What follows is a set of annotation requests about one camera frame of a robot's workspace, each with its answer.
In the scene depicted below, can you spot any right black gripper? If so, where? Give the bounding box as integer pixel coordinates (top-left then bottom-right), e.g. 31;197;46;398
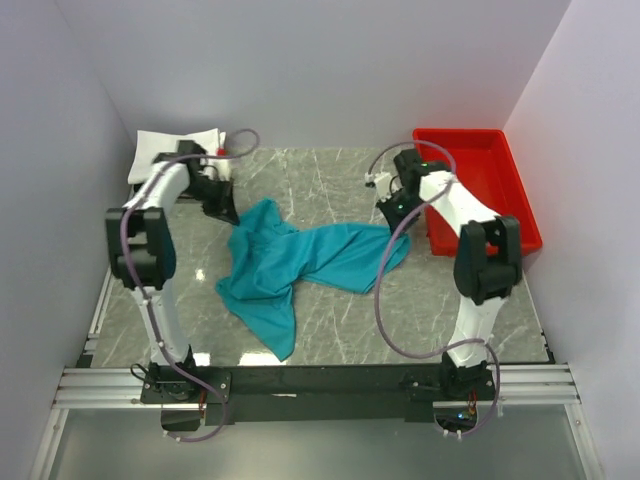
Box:
376;189;424;239

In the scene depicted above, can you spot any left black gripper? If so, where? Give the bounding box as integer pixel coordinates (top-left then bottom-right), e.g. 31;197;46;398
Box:
182;176;240;226

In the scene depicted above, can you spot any teal t shirt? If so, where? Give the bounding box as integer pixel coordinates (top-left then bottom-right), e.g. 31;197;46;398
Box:
216;198;391;361

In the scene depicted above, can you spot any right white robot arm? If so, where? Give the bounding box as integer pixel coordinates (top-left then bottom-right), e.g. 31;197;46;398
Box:
365;141;523;399

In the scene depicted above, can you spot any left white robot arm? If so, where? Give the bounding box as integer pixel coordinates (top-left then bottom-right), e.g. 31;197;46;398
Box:
105;140;240;402

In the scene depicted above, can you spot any white folded t shirt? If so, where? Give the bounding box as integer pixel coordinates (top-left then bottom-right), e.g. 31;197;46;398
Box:
127;128;227;185

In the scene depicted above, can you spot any red plastic bin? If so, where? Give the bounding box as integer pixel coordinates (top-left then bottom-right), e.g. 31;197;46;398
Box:
413;128;543;256

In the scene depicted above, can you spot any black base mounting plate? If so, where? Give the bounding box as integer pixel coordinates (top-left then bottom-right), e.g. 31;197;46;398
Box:
140;364;495;426

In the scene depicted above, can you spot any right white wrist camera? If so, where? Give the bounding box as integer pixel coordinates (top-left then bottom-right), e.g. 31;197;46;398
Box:
365;171;396;199

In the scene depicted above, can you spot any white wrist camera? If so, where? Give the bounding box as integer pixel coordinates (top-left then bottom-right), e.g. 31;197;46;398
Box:
365;171;396;199
200;147;233;181

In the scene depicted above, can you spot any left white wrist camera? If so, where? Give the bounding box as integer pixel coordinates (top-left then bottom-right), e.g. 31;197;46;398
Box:
200;147;233;181

